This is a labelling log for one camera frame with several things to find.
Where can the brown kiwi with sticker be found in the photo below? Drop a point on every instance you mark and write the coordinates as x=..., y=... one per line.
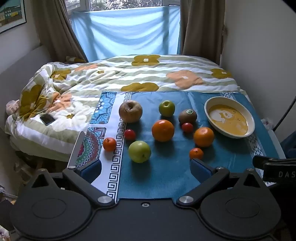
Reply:
x=187, y=117

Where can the patterned white tablecloth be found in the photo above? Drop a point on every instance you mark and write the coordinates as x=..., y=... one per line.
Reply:
x=111, y=166

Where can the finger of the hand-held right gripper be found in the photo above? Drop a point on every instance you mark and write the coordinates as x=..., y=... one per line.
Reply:
x=259, y=162

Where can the white plastic bag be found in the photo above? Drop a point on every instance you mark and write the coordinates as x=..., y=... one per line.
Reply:
x=268, y=122

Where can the large orange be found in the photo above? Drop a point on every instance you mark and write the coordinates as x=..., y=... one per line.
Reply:
x=163, y=131
x=203, y=137

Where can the red cherry tomato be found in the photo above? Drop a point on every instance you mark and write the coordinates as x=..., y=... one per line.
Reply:
x=130, y=134
x=187, y=127

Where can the floral blanket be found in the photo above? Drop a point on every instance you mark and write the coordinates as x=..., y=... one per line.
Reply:
x=138, y=74

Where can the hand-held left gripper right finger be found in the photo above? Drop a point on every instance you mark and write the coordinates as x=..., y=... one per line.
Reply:
x=198, y=169

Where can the white and yellow bowl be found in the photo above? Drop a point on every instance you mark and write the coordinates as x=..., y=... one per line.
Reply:
x=227, y=119

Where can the brown curtain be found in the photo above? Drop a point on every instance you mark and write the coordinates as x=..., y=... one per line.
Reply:
x=201, y=27
x=57, y=30

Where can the green apple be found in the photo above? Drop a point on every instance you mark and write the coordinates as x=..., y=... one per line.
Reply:
x=167, y=109
x=139, y=151

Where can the wrinkled brown apple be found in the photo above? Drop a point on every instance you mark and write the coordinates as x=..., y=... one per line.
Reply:
x=130, y=112

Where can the wall poster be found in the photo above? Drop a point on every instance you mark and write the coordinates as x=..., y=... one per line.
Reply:
x=11, y=14

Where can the pink patterned cloth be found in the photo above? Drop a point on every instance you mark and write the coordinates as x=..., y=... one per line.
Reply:
x=11, y=107

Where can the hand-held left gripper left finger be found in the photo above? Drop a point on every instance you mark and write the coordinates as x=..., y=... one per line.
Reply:
x=91, y=170

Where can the light blue window cloth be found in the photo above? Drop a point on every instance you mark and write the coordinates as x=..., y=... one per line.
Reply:
x=124, y=34

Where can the dark blue cloth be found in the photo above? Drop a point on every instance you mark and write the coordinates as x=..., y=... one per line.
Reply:
x=289, y=146

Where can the window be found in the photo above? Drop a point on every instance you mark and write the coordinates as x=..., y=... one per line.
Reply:
x=124, y=4

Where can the black smartphone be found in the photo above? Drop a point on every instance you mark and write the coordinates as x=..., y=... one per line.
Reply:
x=47, y=119

